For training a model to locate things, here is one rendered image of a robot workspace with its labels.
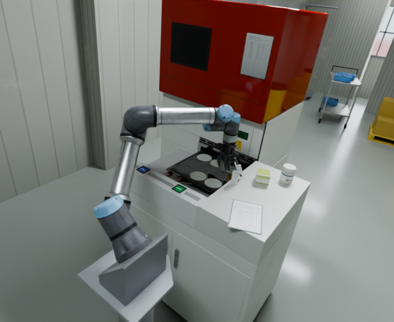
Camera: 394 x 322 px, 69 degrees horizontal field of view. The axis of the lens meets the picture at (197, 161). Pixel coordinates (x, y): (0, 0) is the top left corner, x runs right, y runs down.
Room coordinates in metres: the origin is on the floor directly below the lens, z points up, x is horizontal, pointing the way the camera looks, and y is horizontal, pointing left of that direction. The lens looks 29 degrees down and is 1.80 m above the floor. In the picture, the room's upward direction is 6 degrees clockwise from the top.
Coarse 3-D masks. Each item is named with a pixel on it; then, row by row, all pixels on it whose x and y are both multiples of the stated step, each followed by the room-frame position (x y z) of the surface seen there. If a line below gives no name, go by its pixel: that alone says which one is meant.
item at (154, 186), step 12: (132, 180) 1.32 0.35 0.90; (144, 180) 1.27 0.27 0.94; (156, 180) 1.26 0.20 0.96; (168, 180) 1.27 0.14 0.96; (144, 192) 1.27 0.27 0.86; (156, 192) 1.22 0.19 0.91; (168, 192) 1.18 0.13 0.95; (192, 192) 1.18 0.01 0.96; (156, 204) 1.22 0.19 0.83; (168, 204) 1.17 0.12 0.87; (180, 204) 1.13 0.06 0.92; (192, 204) 1.09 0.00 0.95; (180, 216) 1.13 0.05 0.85; (192, 216) 1.09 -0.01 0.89
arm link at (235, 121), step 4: (236, 112) 1.41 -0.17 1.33; (236, 116) 1.36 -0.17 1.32; (232, 120) 1.36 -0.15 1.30; (236, 120) 1.36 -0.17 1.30; (228, 124) 1.35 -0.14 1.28; (232, 124) 1.36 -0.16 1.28; (236, 124) 1.36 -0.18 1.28; (228, 128) 1.35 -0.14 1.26; (232, 128) 1.36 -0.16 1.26; (236, 128) 1.36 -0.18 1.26; (224, 132) 1.38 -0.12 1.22; (228, 132) 1.36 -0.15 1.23; (232, 132) 1.36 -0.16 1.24; (236, 132) 1.37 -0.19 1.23
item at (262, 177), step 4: (260, 168) 1.38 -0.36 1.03; (256, 172) 1.36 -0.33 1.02; (260, 172) 1.33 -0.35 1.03; (264, 172) 1.34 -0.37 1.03; (268, 172) 1.34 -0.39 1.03; (256, 176) 1.32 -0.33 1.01; (260, 176) 1.31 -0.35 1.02; (264, 176) 1.31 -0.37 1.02; (268, 176) 1.31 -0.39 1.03; (256, 180) 1.31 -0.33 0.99; (260, 180) 1.31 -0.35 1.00; (264, 180) 1.31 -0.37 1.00; (268, 180) 1.31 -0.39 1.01; (256, 184) 1.31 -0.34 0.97; (260, 184) 1.31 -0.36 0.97; (264, 184) 1.31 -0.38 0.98; (268, 184) 1.31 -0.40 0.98
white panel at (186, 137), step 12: (168, 96) 2.02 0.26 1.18; (240, 120) 1.68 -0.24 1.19; (168, 132) 2.01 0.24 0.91; (180, 132) 1.94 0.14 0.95; (192, 132) 1.88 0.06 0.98; (204, 132) 1.82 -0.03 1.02; (216, 132) 1.77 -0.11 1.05; (252, 132) 1.63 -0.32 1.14; (264, 132) 1.61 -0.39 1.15; (180, 144) 1.93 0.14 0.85; (192, 144) 1.88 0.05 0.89; (252, 144) 1.62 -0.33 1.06; (216, 156) 1.77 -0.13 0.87; (252, 156) 1.61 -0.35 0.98
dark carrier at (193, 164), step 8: (200, 152) 1.75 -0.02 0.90; (192, 160) 1.62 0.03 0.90; (200, 160) 1.63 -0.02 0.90; (176, 168) 1.50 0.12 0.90; (184, 168) 1.51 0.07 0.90; (192, 168) 1.52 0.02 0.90; (200, 168) 1.54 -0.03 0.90; (208, 168) 1.55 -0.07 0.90; (216, 168) 1.56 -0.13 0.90; (184, 176) 1.42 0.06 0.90; (208, 176) 1.45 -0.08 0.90; (216, 176) 1.46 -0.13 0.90; (224, 176) 1.47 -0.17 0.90; (200, 184) 1.36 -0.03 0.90; (224, 184) 1.38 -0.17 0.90
